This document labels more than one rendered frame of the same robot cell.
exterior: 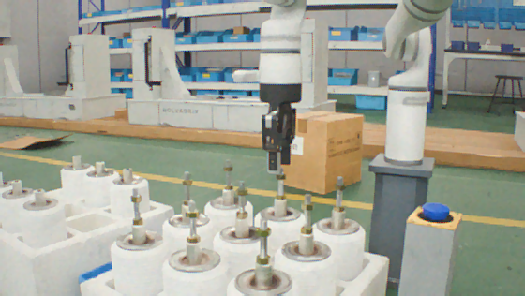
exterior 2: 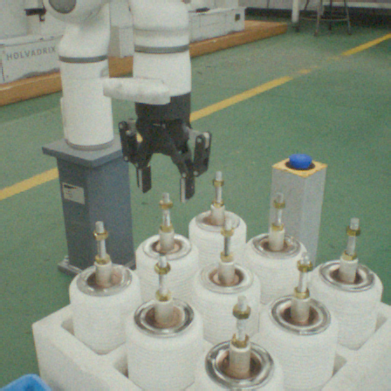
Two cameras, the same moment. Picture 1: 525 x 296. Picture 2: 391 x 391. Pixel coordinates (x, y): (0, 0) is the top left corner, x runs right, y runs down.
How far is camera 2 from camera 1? 88 cm
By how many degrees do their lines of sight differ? 76
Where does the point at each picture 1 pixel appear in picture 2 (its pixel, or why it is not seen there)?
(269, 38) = (180, 31)
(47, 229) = not seen: outside the picture
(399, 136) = (102, 115)
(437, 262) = (318, 195)
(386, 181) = (106, 170)
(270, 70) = (183, 76)
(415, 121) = not seen: hidden behind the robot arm
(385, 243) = (113, 235)
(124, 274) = not seen: outside the picture
